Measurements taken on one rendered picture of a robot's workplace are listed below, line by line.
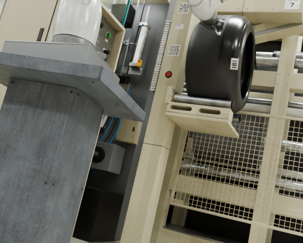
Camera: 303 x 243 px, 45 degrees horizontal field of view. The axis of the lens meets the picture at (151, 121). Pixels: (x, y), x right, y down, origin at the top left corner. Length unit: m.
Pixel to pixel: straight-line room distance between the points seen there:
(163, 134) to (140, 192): 0.36
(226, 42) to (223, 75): 0.17
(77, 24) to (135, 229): 1.23
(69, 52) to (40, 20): 0.69
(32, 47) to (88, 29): 0.20
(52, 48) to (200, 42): 0.99
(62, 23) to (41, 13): 0.57
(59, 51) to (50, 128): 0.25
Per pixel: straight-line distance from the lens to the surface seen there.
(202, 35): 2.06
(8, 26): 2.02
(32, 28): 1.90
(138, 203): 2.14
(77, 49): 1.22
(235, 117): 2.27
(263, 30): 2.68
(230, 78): 1.99
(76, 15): 1.35
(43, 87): 1.23
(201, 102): 2.05
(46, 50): 1.27
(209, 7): 1.67
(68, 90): 1.19
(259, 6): 2.62
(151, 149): 2.15
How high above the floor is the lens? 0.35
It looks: 11 degrees up
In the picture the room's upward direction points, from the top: 13 degrees clockwise
